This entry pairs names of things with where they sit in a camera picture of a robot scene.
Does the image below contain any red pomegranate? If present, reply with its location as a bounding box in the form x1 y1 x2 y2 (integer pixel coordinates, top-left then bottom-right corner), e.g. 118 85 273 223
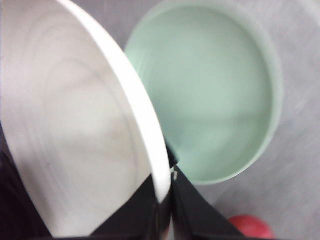
228 215 276 240

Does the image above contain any green plate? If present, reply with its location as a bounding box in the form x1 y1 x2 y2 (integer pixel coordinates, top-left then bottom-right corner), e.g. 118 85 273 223
124 0 283 184

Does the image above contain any white plate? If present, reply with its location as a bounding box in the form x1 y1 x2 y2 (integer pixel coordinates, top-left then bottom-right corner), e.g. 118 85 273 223
0 0 172 237

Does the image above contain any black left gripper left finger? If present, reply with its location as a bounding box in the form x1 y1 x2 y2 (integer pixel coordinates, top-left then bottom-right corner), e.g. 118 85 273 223
0 152 173 240

